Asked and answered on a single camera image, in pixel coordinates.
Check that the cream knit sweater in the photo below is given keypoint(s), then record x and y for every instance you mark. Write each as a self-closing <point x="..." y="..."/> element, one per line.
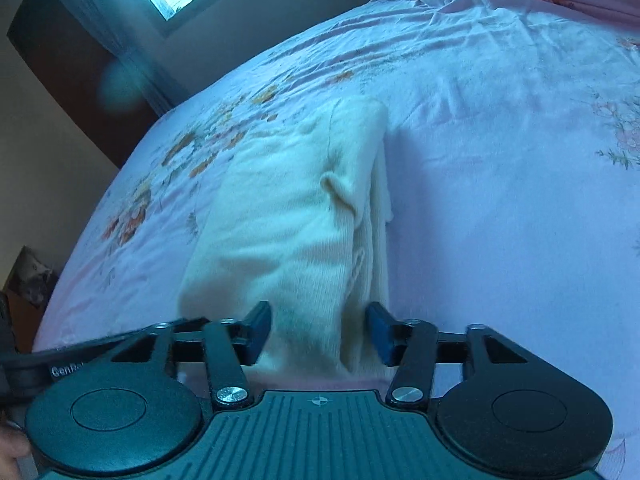
<point x="299" y="221"/>

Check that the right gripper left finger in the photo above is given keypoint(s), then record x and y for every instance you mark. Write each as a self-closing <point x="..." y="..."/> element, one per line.
<point x="228" y="346"/>

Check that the pink floral bed sheet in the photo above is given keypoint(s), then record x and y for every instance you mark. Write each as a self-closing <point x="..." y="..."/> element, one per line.
<point x="513" y="165"/>

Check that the left blue-grey curtain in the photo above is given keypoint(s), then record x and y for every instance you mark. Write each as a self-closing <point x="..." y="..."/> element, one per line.
<point x="103" y="20"/>

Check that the person's right hand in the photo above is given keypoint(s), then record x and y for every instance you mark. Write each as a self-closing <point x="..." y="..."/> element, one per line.
<point x="13" y="445"/>

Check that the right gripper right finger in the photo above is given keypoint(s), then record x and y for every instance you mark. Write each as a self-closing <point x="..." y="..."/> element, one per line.
<point x="410" y="348"/>

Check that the dark wooden door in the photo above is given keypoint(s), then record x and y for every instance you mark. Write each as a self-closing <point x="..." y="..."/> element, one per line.
<point x="86" y="80"/>

